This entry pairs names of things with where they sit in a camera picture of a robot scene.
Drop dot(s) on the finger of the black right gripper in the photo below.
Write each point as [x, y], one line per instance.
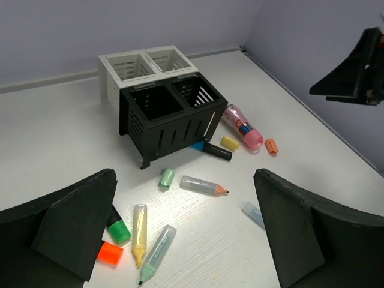
[359, 78]

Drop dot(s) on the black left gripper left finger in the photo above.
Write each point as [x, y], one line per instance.
[54, 240]

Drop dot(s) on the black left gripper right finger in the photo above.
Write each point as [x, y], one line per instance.
[316, 242]

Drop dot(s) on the black marker orange cap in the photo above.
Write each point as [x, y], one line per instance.
[110, 253]

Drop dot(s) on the black marker green cap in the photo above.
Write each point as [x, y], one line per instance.
[117, 228]

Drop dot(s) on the pink bottle of pens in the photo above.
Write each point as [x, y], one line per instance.
[238, 123]

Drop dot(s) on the clear blue-tip marker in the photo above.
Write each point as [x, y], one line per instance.
[253, 213]

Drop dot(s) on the clear yellow highlighter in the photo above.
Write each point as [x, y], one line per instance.
[139, 243]

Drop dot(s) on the clear green highlighter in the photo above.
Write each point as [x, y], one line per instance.
[157, 254]

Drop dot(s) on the yellow marker cap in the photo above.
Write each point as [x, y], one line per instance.
[229, 143]

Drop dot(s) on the clear orange-tip marker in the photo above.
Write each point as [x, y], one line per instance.
[191, 183]

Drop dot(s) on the black marker blue cap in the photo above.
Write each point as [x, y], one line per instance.
[212, 150]

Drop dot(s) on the black slotted organizer box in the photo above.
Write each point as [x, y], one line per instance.
[168, 115]

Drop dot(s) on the white slotted organizer box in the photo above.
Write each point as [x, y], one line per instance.
[117, 71]

